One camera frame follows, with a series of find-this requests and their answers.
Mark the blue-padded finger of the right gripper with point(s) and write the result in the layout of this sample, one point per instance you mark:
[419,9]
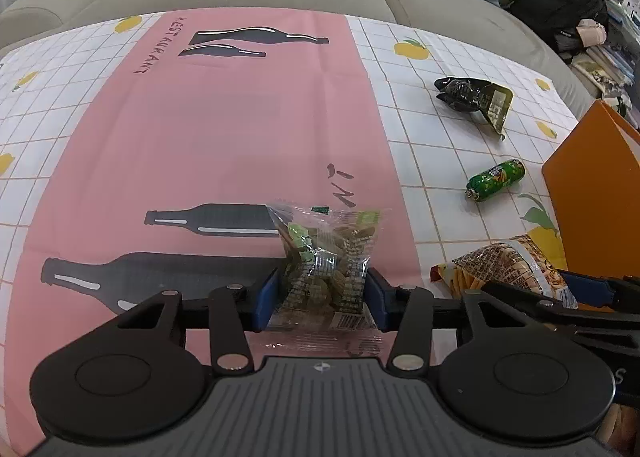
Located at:
[619,294]

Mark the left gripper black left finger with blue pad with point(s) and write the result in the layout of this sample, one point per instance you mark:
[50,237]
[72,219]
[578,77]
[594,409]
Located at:
[228,313]

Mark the pink checked tablecloth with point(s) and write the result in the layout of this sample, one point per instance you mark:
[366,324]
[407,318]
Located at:
[158,133]

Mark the green sausage stick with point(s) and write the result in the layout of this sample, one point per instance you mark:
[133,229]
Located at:
[495,179]

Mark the orange storage box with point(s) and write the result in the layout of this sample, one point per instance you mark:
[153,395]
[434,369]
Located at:
[593,181]

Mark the black backpack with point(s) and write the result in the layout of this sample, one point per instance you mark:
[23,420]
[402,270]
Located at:
[569,27]

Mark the clear green candy bag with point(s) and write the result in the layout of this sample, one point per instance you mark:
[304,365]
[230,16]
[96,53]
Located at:
[327,257]

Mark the black snack packet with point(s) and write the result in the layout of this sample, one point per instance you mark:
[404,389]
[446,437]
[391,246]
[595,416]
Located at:
[475,95]

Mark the orange patterned snack bag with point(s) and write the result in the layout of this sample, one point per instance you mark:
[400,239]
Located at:
[516,262]

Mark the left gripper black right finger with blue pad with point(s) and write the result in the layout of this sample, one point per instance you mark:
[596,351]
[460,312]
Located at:
[412,313]

